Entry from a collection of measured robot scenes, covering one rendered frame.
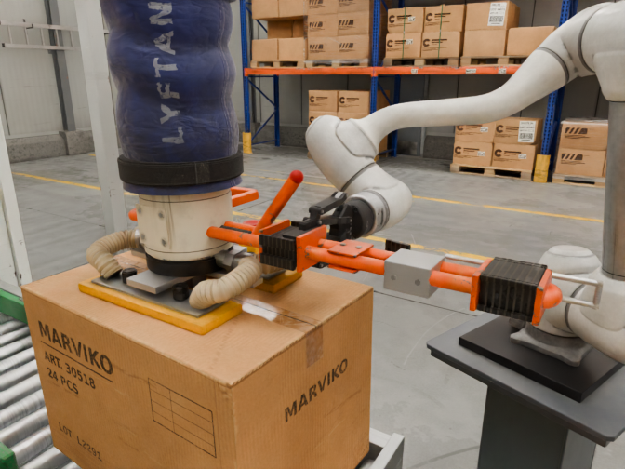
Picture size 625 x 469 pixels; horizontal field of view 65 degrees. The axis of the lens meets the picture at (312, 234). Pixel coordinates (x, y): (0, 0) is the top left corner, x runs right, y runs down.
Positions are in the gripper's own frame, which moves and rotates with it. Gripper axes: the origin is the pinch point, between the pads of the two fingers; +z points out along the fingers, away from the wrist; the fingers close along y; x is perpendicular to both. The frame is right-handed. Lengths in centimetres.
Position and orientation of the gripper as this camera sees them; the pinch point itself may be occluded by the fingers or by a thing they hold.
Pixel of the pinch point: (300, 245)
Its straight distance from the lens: 81.8
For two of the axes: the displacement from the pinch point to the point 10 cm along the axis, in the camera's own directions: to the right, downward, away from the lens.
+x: -8.5, -1.7, 5.1
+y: 0.0, 9.5, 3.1
